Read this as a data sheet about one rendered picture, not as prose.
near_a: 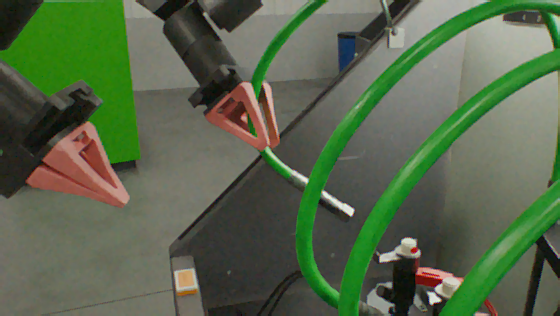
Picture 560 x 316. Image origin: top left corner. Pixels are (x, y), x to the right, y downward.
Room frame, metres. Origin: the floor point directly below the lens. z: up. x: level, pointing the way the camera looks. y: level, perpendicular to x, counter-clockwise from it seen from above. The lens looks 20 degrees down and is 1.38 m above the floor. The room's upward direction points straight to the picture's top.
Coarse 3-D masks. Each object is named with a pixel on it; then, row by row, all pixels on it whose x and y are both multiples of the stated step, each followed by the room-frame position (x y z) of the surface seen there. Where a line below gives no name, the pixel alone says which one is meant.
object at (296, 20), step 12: (312, 0) 0.54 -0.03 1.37; (324, 0) 0.54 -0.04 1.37; (300, 12) 0.55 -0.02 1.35; (312, 12) 0.55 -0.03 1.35; (540, 12) 0.52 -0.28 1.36; (288, 24) 0.55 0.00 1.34; (300, 24) 0.55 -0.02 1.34; (552, 24) 0.52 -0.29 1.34; (276, 36) 0.55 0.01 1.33; (288, 36) 0.55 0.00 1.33; (552, 36) 0.52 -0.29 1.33; (276, 48) 0.55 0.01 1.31; (264, 60) 0.55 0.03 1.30; (264, 72) 0.55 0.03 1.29; (252, 84) 0.55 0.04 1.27; (252, 132) 0.55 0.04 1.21; (264, 156) 0.55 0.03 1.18; (276, 156) 0.55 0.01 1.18; (276, 168) 0.55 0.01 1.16; (288, 168) 0.55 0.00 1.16; (552, 168) 0.52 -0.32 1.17; (552, 180) 0.52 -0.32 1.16
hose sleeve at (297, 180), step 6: (294, 174) 0.55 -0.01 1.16; (300, 174) 0.55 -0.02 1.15; (288, 180) 0.54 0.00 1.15; (294, 180) 0.54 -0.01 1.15; (300, 180) 0.54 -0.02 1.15; (306, 180) 0.55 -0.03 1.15; (294, 186) 0.54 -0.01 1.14; (300, 186) 0.54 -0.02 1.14; (324, 192) 0.55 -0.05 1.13; (324, 198) 0.54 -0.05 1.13; (330, 198) 0.54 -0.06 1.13; (324, 204) 0.54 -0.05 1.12; (330, 204) 0.54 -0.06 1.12; (336, 204) 0.54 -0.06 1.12; (330, 210) 0.54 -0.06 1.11; (336, 210) 0.54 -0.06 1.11
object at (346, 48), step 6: (342, 36) 6.60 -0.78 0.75; (348, 36) 6.52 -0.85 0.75; (354, 36) 6.48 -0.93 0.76; (342, 42) 6.61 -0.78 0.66; (348, 42) 6.54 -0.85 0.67; (354, 42) 6.50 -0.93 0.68; (342, 48) 6.62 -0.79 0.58; (348, 48) 6.54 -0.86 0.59; (354, 48) 6.50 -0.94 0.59; (342, 54) 6.62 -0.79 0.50; (348, 54) 6.54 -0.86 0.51; (354, 54) 6.51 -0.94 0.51; (342, 60) 6.63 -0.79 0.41; (348, 60) 6.55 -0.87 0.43; (342, 66) 6.63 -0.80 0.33
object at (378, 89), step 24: (504, 0) 0.38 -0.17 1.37; (528, 0) 0.39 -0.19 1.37; (552, 0) 0.39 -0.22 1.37; (456, 24) 0.37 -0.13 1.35; (432, 48) 0.36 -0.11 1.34; (384, 72) 0.36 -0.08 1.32; (408, 72) 0.36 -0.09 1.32; (384, 96) 0.36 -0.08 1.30; (360, 120) 0.35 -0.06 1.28; (336, 144) 0.34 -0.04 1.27; (312, 192) 0.34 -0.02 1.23; (312, 216) 0.34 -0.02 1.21; (312, 264) 0.34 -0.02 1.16; (312, 288) 0.34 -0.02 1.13; (360, 312) 0.35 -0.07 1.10; (384, 312) 0.37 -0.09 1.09
